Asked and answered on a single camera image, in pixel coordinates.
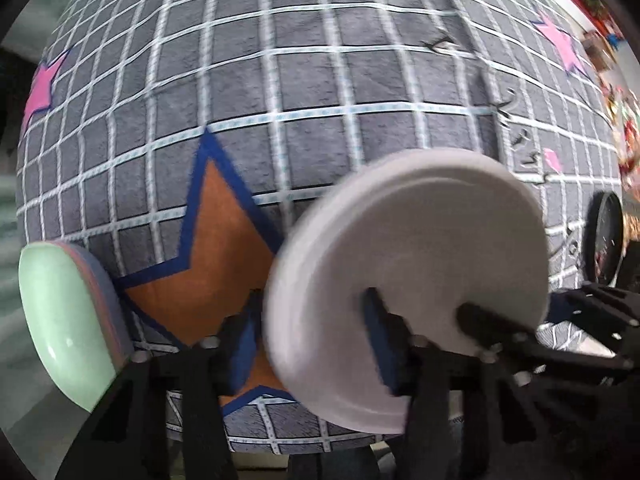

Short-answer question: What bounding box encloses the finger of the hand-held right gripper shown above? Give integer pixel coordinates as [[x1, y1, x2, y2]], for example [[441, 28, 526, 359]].
[[575, 282, 640, 346], [457, 302, 633, 386]]

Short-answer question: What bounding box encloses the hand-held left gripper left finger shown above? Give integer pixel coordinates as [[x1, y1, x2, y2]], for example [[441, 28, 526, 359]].
[[55, 304, 262, 480]]

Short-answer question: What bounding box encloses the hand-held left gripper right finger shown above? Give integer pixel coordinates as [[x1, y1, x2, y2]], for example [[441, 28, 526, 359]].
[[361, 289, 551, 480]]

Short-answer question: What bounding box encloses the white round plate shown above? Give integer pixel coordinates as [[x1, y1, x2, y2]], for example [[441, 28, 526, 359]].
[[262, 149, 551, 435]]

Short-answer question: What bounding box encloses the green plate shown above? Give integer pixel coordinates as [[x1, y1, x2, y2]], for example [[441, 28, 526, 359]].
[[19, 242, 121, 413]]

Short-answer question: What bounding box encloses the black plate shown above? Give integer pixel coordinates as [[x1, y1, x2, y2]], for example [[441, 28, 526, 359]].
[[582, 191, 626, 285]]

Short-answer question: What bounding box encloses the pile of snack packets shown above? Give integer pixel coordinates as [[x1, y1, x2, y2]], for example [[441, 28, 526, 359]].
[[575, 0, 640, 186]]

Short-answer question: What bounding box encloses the grey checked star tablecloth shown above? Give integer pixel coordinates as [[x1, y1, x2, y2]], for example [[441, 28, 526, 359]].
[[15, 0, 623, 456]]

